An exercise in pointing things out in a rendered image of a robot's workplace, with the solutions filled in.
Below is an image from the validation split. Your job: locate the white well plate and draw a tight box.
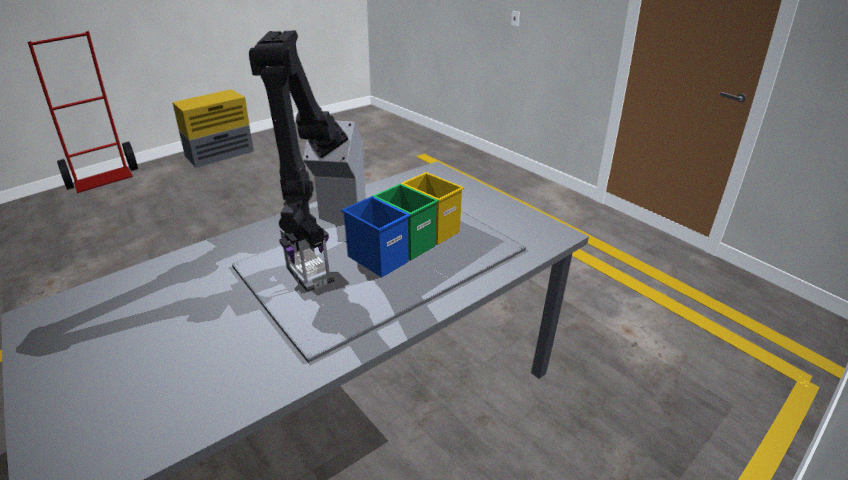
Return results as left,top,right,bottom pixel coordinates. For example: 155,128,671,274
289,248,326,279

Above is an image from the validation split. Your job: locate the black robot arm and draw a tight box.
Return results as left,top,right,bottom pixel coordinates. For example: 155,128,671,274
249,30,348,248

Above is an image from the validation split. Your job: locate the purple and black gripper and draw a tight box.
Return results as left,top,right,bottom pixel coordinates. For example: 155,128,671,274
279,228,329,264

